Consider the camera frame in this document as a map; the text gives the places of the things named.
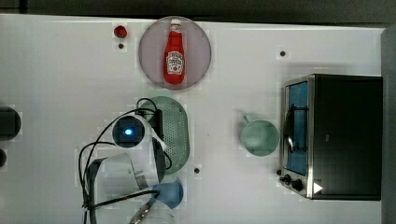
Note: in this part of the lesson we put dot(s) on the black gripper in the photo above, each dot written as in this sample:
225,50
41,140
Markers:
156,122

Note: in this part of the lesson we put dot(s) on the mint green oval strainer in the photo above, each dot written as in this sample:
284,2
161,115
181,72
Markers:
175,129

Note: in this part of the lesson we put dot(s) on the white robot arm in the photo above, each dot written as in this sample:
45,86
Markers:
142,163

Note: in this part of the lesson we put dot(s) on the red ketchup bottle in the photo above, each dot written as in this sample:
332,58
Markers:
174,55

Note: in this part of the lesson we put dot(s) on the grey round plate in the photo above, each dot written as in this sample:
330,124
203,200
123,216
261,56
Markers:
197,50

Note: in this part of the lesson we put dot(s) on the mint green cup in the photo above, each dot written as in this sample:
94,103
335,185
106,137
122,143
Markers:
258,136

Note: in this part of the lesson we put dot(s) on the black cylindrical holder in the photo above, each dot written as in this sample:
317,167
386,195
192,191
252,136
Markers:
10,123
3,157

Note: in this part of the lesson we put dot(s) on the black toaster oven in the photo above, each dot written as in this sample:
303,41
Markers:
331,137

